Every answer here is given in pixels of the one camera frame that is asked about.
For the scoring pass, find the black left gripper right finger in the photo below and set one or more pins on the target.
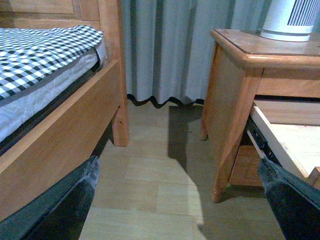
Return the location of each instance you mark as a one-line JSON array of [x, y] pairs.
[[294, 203]]

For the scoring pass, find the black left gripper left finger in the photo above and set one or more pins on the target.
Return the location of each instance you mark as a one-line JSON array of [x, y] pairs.
[[60, 212]]

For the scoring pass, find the wooden drawer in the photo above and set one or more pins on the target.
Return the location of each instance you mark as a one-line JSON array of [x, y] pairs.
[[245, 168], [291, 130]]

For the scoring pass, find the grey mattress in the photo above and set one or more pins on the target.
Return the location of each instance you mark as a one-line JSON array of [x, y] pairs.
[[17, 109]]

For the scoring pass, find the wooden nightstand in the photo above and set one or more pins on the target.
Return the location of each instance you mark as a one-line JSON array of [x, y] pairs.
[[244, 66]]

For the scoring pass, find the checkered bed sheet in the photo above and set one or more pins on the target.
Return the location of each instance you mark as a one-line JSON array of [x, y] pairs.
[[27, 56]]

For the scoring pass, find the white cylindrical air purifier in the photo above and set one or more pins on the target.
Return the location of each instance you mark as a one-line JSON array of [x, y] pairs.
[[290, 20]]

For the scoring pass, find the grey curtain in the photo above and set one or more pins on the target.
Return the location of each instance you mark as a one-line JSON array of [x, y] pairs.
[[168, 46]]

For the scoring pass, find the wooden bed frame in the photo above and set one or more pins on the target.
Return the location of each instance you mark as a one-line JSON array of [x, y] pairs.
[[68, 136]]

